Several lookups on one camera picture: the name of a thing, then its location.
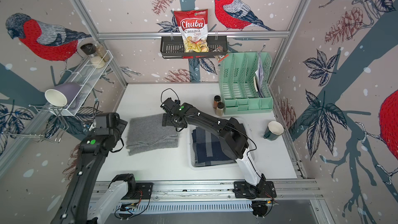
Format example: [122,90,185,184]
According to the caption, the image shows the grey scarf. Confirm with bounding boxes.
[126,114,179,156]

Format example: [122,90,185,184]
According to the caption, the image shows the navy plaid scarf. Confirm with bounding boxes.
[191,127,237,168]

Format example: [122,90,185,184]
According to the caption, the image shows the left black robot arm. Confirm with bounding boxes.
[52,113,136,224]

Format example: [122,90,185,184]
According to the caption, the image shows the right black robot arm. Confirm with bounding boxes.
[160,97,266,192]

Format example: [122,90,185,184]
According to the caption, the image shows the white plastic basket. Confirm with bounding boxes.
[188,119,259,171]

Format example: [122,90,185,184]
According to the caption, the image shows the beige spice bottle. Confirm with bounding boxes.
[216,102,225,117]

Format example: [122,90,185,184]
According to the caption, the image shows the brown spice bottle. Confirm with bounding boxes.
[213,95,221,109]

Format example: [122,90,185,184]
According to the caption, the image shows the purple white cup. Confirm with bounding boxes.
[45,83,81,107]

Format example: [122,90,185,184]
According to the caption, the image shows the green plastic file organizer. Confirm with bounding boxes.
[219,52,274,115]

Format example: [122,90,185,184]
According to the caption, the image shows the papers in organizer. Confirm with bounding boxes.
[254,52,266,98]

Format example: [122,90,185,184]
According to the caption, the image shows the red Chuba chips bag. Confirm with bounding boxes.
[174,9,209,53]

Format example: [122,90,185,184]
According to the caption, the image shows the dark green mug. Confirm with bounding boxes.
[263,121,285,141]

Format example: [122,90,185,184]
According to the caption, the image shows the wire cup holder rack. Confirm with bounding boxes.
[1,104,71,144]

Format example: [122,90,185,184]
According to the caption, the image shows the white wire wall shelf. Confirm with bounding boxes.
[49,50,114,116]

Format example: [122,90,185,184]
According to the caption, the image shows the black wire wall shelf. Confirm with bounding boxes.
[160,35,228,59]

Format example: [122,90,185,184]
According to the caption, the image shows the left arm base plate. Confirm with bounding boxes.
[122,183,154,200]

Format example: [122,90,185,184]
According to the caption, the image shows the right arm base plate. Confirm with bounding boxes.
[232,180,277,200]

